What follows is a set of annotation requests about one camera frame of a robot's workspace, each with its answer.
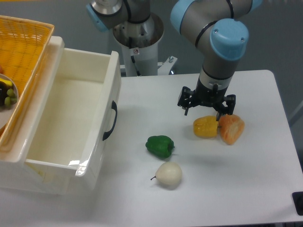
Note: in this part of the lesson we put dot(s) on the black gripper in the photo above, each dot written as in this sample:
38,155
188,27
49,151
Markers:
209,92

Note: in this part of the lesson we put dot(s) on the green bell pepper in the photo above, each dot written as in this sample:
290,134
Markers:
161,146

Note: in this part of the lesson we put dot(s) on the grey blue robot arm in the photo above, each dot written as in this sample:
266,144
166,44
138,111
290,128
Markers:
212,26

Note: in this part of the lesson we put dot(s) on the yellow bell pepper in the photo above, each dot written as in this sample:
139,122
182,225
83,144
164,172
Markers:
206,127

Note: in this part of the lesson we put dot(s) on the orange peeled tangerine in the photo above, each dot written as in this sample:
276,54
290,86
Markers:
231,128

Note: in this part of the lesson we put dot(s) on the white pear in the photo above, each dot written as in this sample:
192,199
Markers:
168,175

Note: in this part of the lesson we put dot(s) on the white plastic drawer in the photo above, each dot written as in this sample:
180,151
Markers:
68,139

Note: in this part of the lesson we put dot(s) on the black corner device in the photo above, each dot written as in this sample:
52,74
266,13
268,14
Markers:
298,202

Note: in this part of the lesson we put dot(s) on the yellow woven basket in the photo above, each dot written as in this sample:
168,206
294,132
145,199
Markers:
23,43

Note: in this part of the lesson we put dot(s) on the green grapes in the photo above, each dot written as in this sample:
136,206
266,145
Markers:
10,98

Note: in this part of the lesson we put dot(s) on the white plate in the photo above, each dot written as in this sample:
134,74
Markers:
7,112

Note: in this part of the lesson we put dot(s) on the dark purple eggplant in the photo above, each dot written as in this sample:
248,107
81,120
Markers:
3,92

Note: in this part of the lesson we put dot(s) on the white drawer cabinet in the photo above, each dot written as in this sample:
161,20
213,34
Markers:
16,172

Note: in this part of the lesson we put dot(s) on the white mounting bracket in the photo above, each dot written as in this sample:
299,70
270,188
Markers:
167,67

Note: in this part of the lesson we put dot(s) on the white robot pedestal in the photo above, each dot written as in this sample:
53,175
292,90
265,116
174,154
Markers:
139,44

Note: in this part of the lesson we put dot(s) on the dark drawer handle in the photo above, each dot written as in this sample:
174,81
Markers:
112,121

